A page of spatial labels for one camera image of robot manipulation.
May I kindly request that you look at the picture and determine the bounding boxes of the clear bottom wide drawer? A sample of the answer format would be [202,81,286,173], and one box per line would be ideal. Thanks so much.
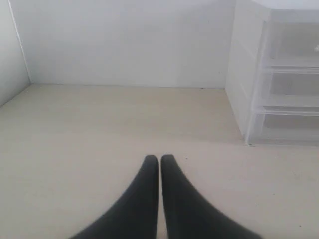
[245,106,319,146]

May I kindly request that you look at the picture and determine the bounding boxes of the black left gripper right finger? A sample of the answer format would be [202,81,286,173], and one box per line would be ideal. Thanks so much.
[160,154,252,239]

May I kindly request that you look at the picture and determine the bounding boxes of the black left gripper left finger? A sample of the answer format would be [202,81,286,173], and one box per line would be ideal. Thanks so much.
[73,155,159,239]

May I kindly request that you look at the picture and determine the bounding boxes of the clear wide drawer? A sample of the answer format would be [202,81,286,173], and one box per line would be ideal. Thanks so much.
[245,106,319,146]
[257,69,319,107]

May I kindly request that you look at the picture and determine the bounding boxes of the white plastic drawer cabinet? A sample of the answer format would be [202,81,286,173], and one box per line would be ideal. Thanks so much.
[226,0,319,144]

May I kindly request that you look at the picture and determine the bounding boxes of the clear middle wide drawer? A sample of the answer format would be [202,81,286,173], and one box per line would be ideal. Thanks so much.
[257,69,319,107]

